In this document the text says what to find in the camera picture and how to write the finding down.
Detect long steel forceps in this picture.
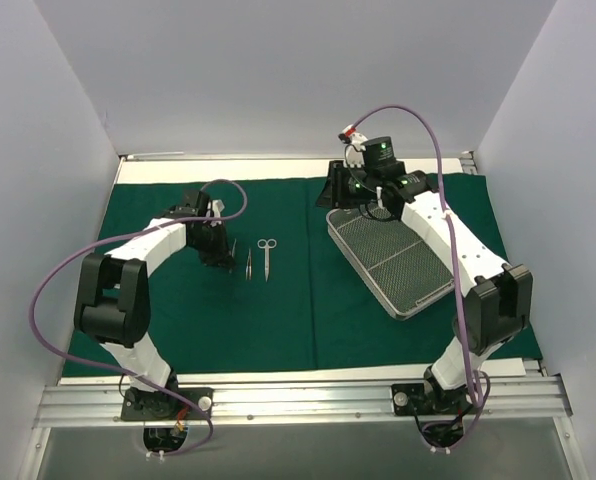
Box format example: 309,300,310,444
245,247,253,281

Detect steel surgical scissors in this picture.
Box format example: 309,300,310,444
257,238,277,282

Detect surgical kit tray edge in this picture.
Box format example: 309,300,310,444
326,204,454,320

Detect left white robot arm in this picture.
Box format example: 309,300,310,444
74,200,235,419

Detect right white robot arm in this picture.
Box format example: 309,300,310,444
317,160,533,413

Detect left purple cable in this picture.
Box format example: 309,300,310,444
29,178,249,456

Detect purple cable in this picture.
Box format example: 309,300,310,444
350,104,492,451
29,178,249,456

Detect back aluminium rail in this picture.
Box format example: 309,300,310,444
120,151,474,162

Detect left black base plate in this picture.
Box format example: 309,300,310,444
120,387,214,422

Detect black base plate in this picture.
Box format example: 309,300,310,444
120,387,214,422
390,381,475,417

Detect front aluminium rail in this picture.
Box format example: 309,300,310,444
35,375,571,428

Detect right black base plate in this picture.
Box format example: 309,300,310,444
390,381,475,417

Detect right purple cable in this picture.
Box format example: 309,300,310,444
350,104,492,451

